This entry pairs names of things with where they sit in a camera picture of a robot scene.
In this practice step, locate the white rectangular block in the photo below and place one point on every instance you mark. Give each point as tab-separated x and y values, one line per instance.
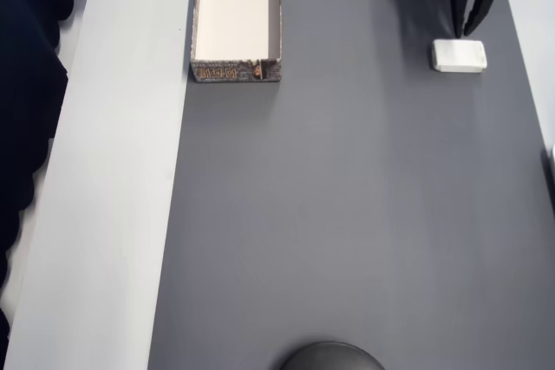
459	56

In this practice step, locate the dark patterned cardboard tray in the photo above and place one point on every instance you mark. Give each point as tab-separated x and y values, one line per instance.
236	6

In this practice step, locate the grey table mat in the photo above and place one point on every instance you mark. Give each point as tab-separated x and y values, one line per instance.
325	192

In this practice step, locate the black round stand base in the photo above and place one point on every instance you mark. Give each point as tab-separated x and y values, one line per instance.
334	357

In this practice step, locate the dark blue curtain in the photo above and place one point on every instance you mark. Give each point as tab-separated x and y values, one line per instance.
21	84

